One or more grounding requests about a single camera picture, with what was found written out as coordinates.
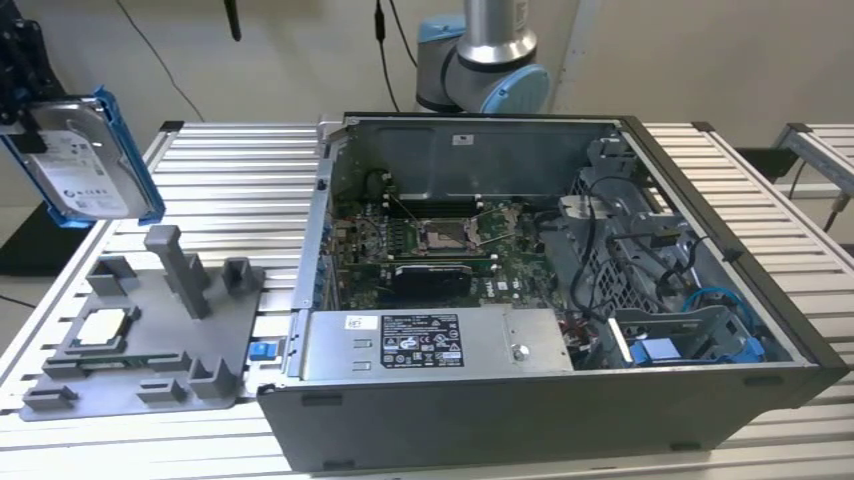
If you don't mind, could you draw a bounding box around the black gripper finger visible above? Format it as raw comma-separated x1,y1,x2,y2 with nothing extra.
12,97,49,155

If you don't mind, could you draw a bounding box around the hard disk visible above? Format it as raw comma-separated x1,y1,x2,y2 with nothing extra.
0,84,168,230

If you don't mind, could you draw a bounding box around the grey disk bay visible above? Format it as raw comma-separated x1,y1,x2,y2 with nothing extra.
604,304,768,369

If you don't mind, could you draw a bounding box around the blue empty disk carrier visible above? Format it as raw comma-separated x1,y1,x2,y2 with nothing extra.
629,337,766,366

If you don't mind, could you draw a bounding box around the black hanging rod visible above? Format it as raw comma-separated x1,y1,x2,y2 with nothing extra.
222,0,242,42

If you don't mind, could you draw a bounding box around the silver CPU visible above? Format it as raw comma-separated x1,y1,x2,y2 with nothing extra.
72,309,132,346

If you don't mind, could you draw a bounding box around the grey parts rack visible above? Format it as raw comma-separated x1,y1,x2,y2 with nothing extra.
17,224,268,423

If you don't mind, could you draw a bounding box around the black heatsink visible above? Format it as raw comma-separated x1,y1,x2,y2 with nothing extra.
361,168,393,202

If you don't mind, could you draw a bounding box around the thin locking lever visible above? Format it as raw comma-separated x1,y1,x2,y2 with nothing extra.
391,193,423,222

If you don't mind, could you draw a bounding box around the RAM slot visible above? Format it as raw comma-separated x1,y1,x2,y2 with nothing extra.
384,203,485,219
384,251,500,265
384,194,485,207

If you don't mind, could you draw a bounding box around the CPU socket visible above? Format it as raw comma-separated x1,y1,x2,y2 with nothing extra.
416,217,479,251

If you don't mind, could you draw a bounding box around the metal socket cover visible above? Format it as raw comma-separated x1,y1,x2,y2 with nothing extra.
469,206,520,241

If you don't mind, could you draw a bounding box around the green motherboard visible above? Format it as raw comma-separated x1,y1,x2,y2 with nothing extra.
329,199,568,311

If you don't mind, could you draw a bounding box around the silver power supply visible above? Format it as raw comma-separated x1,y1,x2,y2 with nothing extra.
296,307,576,381

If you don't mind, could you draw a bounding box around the open black PC case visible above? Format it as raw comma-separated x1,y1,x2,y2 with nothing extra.
256,110,850,474

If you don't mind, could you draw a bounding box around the grey perforated drive cage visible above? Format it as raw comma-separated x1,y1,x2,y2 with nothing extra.
537,137,742,321

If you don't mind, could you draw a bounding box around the black box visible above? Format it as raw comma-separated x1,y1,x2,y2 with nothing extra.
735,146,800,185

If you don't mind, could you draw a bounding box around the aluminium slatted side table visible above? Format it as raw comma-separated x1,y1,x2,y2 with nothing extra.
772,121,854,204

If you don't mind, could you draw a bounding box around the thin black wall cable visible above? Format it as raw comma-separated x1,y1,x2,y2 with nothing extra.
116,0,205,124

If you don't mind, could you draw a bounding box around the black hanging arm cable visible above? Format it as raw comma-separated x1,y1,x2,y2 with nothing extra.
372,0,403,114

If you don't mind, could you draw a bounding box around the long black wire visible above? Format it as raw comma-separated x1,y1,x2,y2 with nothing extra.
565,174,641,321

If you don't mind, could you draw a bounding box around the short black wire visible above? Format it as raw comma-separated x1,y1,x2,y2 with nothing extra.
656,233,712,301

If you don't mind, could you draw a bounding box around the blue wire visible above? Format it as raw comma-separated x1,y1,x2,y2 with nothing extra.
683,284,759,331

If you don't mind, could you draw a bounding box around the thin cable with plug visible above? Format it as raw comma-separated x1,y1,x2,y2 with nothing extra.
823,192,852,234

